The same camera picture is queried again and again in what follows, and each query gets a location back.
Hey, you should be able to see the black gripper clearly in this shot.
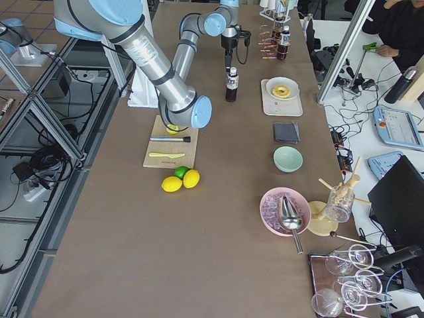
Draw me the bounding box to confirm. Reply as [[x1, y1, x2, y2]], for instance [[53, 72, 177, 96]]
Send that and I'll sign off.
[[221, 26, 238, 72]]

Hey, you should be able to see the tea bottle top slot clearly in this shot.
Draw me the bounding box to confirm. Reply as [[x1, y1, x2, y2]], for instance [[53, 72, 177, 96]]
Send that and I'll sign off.
[[225, 66, 239, 102]]

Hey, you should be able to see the tea bottle slot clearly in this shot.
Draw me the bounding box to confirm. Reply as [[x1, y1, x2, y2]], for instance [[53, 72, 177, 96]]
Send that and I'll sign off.
[[271, 17, 284, 45], [276, 25, 291, 60], [225, 66, 239, 102]]

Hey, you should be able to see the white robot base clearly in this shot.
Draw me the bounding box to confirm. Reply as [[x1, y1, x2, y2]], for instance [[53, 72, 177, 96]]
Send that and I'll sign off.
[[128, 66, 158, 109]]

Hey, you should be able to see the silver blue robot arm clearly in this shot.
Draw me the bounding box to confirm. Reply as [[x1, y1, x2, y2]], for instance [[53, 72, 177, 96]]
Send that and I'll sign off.
[[54, 1, 240, 129]]

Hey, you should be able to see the tea bottle right slot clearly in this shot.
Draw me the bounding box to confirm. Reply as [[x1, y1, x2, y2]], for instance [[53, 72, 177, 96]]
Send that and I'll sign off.
[[276, 25, 291, 60]]

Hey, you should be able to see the tea bottle front slot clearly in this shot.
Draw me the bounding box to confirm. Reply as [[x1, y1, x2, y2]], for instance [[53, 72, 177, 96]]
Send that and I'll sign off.
[[271, 17, 284, 45]]

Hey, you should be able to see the cream tray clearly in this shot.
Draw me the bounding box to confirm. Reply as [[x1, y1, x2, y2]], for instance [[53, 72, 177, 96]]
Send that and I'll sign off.
[[260, 79, 303, 117]]

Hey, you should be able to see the wine glass tray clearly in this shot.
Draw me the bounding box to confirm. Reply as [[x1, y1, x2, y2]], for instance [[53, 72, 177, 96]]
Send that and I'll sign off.
[[309, 254, 392, 317]]

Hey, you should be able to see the white plate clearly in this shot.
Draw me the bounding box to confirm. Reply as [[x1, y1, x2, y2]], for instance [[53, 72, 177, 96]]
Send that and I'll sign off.
[[266, 77, 300, 101]]

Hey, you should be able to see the glazed donut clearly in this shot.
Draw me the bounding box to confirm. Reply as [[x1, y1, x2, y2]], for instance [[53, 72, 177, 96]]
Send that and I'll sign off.
[[272, 85, 291, 99]]

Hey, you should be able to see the half lemon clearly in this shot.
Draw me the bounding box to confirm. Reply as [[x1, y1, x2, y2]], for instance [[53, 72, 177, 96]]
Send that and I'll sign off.
[[166, 124, 180, 135]]

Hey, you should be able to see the steel muddler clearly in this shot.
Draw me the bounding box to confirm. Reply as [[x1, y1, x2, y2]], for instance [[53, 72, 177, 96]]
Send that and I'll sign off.
[[149, 136, 191, 143]]

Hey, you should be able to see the grey folded cloth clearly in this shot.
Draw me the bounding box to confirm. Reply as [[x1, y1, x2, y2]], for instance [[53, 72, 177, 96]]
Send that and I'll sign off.
[[273, 122, 300, 144]]

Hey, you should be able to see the wooden cutting board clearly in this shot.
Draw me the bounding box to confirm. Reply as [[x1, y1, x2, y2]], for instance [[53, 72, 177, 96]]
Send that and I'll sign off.
[[143, 115, 199, 169]]

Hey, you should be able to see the yellow plastic knife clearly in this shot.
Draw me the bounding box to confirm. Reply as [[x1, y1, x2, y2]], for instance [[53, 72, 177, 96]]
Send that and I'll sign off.
[[148, 152, 186, 159]]

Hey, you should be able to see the green bowl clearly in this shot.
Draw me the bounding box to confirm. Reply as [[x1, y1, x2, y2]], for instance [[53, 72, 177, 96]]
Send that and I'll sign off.
[[273, 146, 303, 173]]

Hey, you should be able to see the green lime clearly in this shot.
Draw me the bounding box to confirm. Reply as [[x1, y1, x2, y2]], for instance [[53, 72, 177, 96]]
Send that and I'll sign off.
[[174, 166, 189, 180]]

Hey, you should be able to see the upper yellow lemon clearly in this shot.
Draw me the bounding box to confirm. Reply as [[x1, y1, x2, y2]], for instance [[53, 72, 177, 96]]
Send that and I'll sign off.
[[183, 169, 201, 189]]

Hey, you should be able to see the yellow lemon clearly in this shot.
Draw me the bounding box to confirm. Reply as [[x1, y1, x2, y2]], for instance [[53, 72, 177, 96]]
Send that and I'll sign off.
[[161, 176, 183, 193], [183, 169, 201, 189]]

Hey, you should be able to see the lower yellow lemon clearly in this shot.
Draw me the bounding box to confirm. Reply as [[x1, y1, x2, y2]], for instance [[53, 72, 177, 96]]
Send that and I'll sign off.
[[161, 176, 183, 193]]

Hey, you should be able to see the pink ice bowl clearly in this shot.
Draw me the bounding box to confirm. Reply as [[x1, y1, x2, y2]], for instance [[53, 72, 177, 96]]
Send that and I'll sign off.
[[260, 187, 311, 237]]

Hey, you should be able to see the black thermos bottle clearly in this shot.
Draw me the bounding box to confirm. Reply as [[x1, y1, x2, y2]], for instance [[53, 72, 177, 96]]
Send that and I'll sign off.
[[384, 66, 419, 104]]

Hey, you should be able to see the metal ice scoop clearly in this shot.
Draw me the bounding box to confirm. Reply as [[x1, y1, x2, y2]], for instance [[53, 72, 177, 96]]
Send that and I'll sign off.
[[280, 196, 303, 254]]

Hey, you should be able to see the teach pendant tablet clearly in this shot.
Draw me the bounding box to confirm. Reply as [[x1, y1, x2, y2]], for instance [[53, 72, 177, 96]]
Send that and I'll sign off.
[[373, 106, 423, 150]]

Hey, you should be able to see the glass jar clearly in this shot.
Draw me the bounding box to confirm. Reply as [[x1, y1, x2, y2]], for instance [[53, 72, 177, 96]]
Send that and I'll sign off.
[[324, 185, 354, 223]]

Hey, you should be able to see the wooden cup stand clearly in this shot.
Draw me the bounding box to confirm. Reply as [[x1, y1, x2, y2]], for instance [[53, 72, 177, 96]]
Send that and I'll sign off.
[[307, 156, 371, 236]]

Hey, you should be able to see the black monitor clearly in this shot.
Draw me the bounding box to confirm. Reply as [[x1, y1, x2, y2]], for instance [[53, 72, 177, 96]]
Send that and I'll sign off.
[[368, 156, 423, 247]]

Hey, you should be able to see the copper wire bottle rack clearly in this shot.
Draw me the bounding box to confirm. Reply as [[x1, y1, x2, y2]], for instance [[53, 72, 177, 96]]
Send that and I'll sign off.
[[258, 25, 279, 59]]

